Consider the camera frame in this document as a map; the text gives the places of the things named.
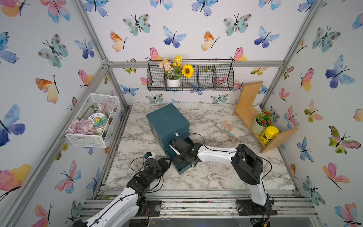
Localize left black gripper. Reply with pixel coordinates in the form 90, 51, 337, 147
147, 157, 172, 185

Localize teal bottom drawer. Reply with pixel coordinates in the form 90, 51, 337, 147
165, 137, 196, 175

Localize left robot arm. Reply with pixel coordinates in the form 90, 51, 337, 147
72, 156, 171, 227

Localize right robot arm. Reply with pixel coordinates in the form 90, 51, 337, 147
169, 139, 268, 206

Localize teal drawer cabinet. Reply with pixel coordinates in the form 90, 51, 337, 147
146, 104, 190, 158

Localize wooden zigzag shelf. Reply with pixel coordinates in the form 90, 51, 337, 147
233, 81, 298, 153

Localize round green tin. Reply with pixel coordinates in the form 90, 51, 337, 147
88, 113, 108, 128

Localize green pot red flowers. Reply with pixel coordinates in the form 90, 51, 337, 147
251, 110, 273, 135

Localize pink artificial flowers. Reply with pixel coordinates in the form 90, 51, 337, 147
67, 118, 95, 135

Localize yellow canister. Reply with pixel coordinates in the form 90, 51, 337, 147
260, 126, 280, 145

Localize white pot with flowers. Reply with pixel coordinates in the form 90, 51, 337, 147
158, 55, 194, 88

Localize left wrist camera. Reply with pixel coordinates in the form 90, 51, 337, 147
144, 152, 156, 160

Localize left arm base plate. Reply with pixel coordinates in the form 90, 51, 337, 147
136, 200, 161, 218

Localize white wire wall basket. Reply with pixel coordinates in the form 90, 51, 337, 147
65, 93, 121, 148

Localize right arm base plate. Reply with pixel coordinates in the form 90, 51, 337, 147
236, 199, 278, 216

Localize black wire wall basket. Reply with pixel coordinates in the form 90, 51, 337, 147
146, 59, 235, 92

